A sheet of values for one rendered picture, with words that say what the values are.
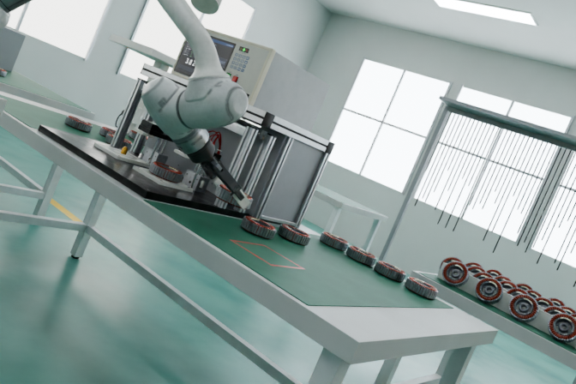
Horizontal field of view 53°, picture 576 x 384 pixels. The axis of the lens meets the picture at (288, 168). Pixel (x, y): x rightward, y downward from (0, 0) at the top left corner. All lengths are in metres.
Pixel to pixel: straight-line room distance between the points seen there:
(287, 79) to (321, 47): 7.88
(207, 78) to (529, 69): 7.28
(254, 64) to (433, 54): 7.07
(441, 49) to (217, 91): 7.69
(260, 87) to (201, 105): 0.62
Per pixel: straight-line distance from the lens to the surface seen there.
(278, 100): 2.08
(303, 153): 2.12
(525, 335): 2.49
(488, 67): 8.62
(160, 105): 1.49
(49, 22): 6.98
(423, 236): 8.35
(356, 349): 1.21
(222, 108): 1.36
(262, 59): 2.00
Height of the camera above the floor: 1.06
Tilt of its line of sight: 3 degrees down
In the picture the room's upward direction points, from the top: 23 degrees clockwise
